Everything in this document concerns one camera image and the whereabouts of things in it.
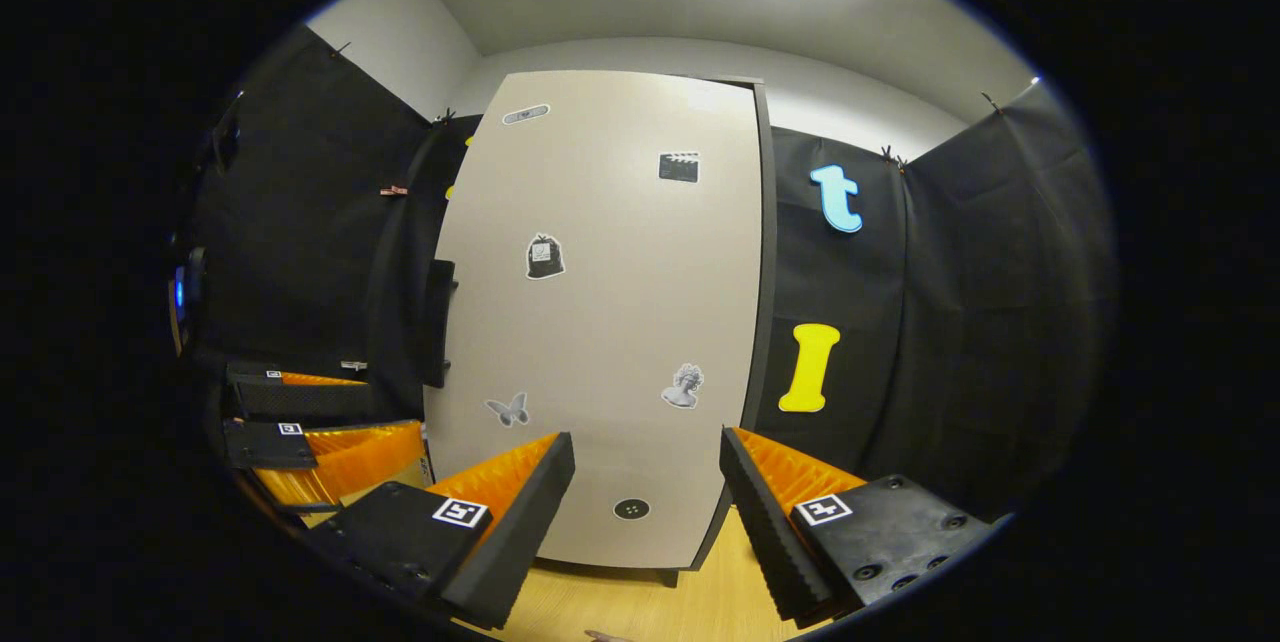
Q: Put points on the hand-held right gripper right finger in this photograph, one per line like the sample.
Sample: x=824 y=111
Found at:
x=765 y=532

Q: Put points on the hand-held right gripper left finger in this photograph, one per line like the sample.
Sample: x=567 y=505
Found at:
x=530 y=532

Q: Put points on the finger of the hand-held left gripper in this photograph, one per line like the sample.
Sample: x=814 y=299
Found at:
x=310 y=400
x=265 y=444

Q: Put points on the light grey cabinet door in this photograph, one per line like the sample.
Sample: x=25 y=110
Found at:
x=600 y=322

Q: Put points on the black backdrop cloth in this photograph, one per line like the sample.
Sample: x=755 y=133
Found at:
x=950 y=322

